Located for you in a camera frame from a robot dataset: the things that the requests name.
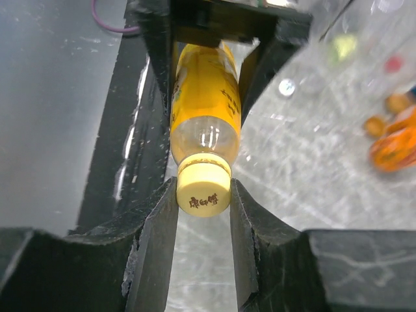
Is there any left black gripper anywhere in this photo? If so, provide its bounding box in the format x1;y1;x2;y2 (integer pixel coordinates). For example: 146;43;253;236
131;0;312;122

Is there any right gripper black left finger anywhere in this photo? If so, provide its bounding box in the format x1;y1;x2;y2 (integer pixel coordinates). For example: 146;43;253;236
1;178;178;311

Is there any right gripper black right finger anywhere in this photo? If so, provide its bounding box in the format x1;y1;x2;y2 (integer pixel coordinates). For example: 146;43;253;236
230;179;415;311

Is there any white blue bottle cap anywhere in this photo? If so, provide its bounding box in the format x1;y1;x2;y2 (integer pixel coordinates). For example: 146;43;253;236
278;78;296;98

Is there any yellow juice bottle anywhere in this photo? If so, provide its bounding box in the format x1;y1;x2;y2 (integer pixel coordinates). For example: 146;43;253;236
170;44;242;164

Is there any yellow juice bottle cap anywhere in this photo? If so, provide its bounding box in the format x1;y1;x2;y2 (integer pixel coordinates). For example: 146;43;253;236
176;153;231;217

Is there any tall orange bottle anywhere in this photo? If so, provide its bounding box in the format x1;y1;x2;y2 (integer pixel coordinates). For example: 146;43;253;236
369;126;415;172

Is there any red bottle cap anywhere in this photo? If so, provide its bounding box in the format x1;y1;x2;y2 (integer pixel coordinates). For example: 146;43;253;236
383;55;403;73

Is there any short orange bottle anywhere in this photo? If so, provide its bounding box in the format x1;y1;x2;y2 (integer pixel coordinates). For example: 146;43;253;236
386;105;415;135

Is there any lime green block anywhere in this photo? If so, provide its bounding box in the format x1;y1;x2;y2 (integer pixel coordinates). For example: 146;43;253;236
332;34;358;60

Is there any orange cap front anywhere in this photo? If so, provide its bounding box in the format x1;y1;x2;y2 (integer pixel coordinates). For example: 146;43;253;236
363;116;387;138

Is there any orange cap near bottles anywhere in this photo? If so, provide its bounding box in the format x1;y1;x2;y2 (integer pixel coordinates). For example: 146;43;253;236
385;94;413;114

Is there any purple cable loop below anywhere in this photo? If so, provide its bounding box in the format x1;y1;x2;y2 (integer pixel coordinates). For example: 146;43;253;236
90;0;142;34

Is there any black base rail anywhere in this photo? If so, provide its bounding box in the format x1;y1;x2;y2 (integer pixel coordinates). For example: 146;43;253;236
70;0;172;235

